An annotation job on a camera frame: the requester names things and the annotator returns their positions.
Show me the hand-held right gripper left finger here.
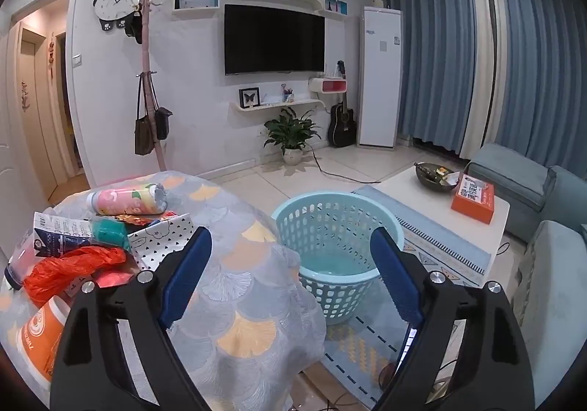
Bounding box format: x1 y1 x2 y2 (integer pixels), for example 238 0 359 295
50 225 214 411

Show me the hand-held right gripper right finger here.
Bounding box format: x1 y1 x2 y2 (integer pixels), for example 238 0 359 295
369 228 535 411

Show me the white patterned paper bag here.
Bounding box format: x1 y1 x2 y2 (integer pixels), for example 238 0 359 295
127 213 196 276

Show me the light blue plastic basket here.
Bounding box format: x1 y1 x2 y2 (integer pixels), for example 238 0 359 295
271 191 405 326

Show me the orange plastic bag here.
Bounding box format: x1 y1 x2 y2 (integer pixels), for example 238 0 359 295
23 246 127 307

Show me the white blue milk carton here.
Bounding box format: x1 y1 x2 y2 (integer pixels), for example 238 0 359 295
31 213 95 265

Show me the black shoulder bag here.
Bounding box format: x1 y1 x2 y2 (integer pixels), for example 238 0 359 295
154 106 174 141

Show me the grey orange printed tablecloth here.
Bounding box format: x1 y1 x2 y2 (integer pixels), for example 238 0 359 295
0 170 327 411

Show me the blue patterned rug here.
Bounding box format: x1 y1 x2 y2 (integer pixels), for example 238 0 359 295
293 184 491 407

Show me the red flat packet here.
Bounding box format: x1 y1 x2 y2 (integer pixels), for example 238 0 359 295
98 271 141 291

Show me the orange red snack packet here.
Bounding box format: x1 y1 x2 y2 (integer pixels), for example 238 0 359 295
114 210 179 228

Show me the teal cup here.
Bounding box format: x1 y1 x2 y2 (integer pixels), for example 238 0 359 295
90 217 132 251

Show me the pink printed bottle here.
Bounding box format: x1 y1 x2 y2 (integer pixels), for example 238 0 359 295
87 183 169 216

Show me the dark bowl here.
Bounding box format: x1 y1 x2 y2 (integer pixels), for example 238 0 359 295
414 161 460 192

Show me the orange tissue box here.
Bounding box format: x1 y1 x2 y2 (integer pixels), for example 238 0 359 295
451 173 497 225

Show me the brown tote bag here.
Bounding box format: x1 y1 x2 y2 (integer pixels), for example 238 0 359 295
134 76 156 156

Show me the blue grey sofa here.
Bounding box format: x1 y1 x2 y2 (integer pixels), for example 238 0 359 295
465 143 587 393

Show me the black guitar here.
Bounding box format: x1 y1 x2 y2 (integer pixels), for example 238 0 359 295
327 92 357 148

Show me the orange paper cup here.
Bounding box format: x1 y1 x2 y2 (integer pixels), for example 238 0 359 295
17 296 72 384

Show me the clear bottle with dark cap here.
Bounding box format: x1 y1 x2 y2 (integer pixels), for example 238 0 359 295
4 232 33 290

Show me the green potted plant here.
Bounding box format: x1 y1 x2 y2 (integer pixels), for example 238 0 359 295
263 106 322 165

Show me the white curved low shelf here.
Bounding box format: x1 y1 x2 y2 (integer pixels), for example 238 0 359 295
229 97 328 115

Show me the white standing air conditioner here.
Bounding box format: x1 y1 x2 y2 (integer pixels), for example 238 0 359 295
357 5 403 150

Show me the wooden hallway door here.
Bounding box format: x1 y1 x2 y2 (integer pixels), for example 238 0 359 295
21 28 60 192

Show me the white panel door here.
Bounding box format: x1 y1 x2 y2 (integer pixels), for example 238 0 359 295
0 33 47 228

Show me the cream curtain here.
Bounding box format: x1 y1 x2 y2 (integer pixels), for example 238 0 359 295
459 0 503 159

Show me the pink coat rack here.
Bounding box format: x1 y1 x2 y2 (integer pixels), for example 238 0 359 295
133 0 179 172

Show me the blue curtain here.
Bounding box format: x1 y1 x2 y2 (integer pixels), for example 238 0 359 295
380 0 473 156
497 0 587 173

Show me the black hanging hat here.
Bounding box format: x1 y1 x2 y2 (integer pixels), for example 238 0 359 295
125 12 144 45

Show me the blue lined box shelf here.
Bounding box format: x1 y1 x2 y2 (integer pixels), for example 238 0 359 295
172 0 222 15

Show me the black floor cable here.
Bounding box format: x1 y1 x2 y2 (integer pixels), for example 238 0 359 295
305 147 381 185

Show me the butterfly picture frame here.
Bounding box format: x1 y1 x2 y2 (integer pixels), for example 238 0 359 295
238 87 261 109

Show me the white red wall cubby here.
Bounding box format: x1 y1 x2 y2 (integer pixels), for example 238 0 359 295
308 77 347 96

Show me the black wall television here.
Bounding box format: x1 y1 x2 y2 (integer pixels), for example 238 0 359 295
224 4 326 76

